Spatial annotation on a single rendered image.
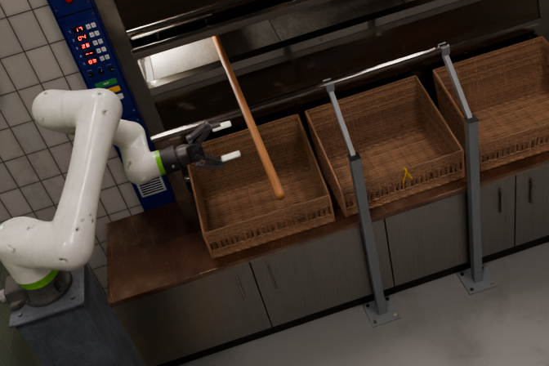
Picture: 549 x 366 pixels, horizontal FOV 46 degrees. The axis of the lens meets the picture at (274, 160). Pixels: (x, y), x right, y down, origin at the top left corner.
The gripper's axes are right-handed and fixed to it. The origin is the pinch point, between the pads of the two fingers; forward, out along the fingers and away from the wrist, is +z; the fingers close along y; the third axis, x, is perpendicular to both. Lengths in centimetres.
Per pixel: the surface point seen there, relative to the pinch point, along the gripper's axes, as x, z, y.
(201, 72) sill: -57, -3, 0
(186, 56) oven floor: -75, -7, 0
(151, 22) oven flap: -54, -16, -29
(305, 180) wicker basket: -37, 28, 59
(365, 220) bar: 4, 42, 56
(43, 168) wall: -58, -83, 23
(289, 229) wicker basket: -7, 12, 58
